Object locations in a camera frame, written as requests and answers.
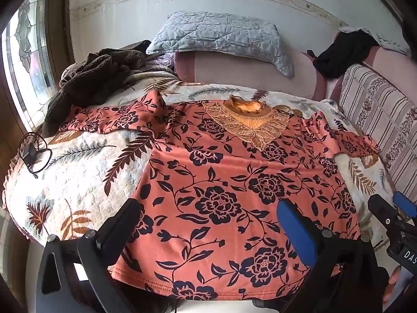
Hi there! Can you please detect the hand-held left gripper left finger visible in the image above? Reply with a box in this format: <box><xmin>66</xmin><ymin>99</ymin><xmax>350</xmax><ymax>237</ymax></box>
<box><xmin>36</xmin><ymin>199</ymin><xmax>143</xmax><ymax>313</ymax></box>

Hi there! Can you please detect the person's right hand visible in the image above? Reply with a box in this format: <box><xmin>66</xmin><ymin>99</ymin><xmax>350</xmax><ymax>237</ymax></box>
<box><xmin>383</xmin><ymin>266</ymin><xmax>402</xmax><ymax>303</ymax></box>

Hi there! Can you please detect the striped floral cushion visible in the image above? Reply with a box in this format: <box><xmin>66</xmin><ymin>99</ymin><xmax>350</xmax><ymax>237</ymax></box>
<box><xmin>337</xmin><ymin>63</ymin><xmax>417</xmax><ymax>199</ymax></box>

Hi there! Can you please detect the purple patterned cloth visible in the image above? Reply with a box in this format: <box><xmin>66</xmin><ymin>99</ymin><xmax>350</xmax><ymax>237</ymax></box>
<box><xmin>143</xmin><ymin>55</ymin><xmax>177</xmax><ymax>72</ymax></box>

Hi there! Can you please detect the black garment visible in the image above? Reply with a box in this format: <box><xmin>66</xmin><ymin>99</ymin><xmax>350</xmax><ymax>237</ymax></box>
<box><xmin>306</xmin><ymin>29</ymin><xmax>382</xmax><ymax>79</ymax></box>

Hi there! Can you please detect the brown fleece garment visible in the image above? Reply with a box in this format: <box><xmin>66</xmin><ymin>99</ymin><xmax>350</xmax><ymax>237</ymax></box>
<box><xmin>42</xmin><ymin>41</ymin><xmax>152</xmax><ymax>137</ymax></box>

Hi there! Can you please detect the orange floral shirt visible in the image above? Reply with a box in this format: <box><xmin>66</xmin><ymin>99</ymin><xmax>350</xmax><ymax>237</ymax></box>
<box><xmin>59</xmin><ymin>91</ymin><xmax>380</xmax><ymax>301</ymax></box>

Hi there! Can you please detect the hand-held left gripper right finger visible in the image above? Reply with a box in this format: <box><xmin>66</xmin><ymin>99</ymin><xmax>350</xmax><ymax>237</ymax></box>
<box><xmin>254</xmin><ymin>199</ymin><xmax>389</xmax><ymax>313</ymax></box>

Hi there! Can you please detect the leaf print blanket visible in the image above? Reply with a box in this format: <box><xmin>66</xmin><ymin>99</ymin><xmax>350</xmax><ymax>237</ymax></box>
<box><xmin>2</xmin><ymin>68</ymin><xmax>396</xmax><ymax>300</ymax></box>

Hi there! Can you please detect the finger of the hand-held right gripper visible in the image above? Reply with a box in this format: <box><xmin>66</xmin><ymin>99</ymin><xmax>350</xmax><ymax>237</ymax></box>
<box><xmin>393</xmin><ymin>192</ymin><xmax>417</xmax><ymax>218</ymax></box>
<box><xmin>368</xmin><ymin>194</ymin><xmax>403</xmax><ymax>235</ymax></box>

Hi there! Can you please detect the stained glass window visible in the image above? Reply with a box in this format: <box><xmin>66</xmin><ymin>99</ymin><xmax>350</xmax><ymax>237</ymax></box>
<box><xmin>2</xmin><ymin>0</ymin><xmax>58</xmax><ymax>128</ymax></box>

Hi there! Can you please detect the grey quilted pillow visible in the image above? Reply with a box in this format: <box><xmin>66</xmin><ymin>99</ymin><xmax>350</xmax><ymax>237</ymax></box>
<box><xmin>146</xmin><ymin>11</ymin><xmax>295</xmax><ymax>78</ymax></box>

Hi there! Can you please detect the black charger with cable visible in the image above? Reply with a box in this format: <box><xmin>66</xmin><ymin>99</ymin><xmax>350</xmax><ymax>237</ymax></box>
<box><xmin>18</xmin><ymin>131</ymin><xmax>53</xmax><ymax>179</ymax></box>

